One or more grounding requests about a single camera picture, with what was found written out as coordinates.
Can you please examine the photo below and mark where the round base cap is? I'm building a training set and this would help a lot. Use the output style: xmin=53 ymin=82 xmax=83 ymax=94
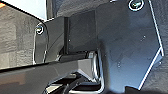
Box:
xmin=127 ymin=0 xmax=145 ymax=12

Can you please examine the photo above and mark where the thick grey robot torso limb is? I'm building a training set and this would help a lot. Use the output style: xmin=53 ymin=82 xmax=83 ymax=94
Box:
xmin=0 ymin=49 xmax=105 ymax=94

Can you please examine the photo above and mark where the small round cable connector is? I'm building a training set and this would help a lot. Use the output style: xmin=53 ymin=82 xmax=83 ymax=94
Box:
xmin=35 ymin=25 xmax=45 ymax=36

